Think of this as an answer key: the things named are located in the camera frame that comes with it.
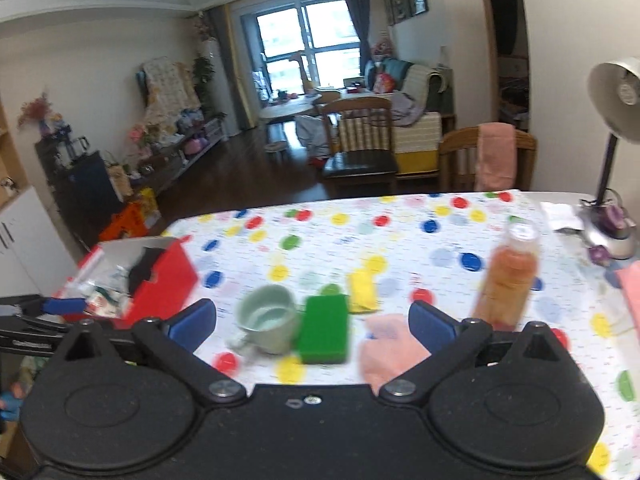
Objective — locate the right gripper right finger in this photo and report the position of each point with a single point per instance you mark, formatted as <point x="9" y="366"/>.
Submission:
<point x="453" y="345"/>

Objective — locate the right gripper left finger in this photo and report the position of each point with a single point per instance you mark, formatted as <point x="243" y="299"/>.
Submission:
<point x="170" y="345"/>

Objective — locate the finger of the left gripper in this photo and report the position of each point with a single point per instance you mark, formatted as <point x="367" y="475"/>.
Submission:
<point x="36" y="305"/>
<point x="31" y="336"/>

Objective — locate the pink fluffy cloth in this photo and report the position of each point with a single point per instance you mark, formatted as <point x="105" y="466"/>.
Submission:
<point x="388" y="351"/>

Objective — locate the orange drink bottle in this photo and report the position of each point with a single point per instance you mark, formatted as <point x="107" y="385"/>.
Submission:
<point x="512" y="269"/>

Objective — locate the red white cardboard box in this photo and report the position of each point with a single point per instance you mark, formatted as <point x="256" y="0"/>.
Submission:
<point x="161" y="277"/>

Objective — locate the green ceramic mug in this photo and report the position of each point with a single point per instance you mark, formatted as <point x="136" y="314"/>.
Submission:
<point x="267" y="320"/>

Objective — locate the yellow cloth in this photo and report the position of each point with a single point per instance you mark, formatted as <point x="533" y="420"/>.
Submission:
<point x="363" y="296"/>

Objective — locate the balloon print tablecloth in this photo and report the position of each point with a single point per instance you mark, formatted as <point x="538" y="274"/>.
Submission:
<point x="430" y="247"/>

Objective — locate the green sponge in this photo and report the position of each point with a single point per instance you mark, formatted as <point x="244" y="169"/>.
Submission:
<point x="324" y="331"/>

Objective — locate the orange gift bag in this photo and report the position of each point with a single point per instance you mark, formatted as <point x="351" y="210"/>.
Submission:
<point x="139" y="215"/>

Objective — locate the long low tv cabinet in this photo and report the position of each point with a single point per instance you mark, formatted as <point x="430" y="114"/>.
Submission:
<point x="168" y="163"/>

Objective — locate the wooden chair with towel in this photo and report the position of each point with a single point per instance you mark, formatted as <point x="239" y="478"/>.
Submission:
<point x="457" y="160"/>

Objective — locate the pink towel on chair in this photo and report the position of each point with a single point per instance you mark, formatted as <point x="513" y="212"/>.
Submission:
<point x="496" y="157"/>

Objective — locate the dark wooden dining chair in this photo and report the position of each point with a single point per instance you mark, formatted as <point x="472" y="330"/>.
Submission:
<point x="360" y="136"/>

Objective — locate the small wooden stool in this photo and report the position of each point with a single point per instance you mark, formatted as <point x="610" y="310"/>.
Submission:
<point x="277" y="148"/>

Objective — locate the grey bag on floor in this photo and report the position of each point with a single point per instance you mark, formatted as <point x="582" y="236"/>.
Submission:
<point x="311" y="135"/>

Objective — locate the sofa with cream cover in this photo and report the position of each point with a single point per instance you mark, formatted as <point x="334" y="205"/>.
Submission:
<point x="422" y="100"/>

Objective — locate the light wooden coffee table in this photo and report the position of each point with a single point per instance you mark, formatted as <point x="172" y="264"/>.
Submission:
<point x="309" y="104"/>

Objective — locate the grey desk lamp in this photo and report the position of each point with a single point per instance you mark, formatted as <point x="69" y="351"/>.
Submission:
<point x="613" y="88"/>

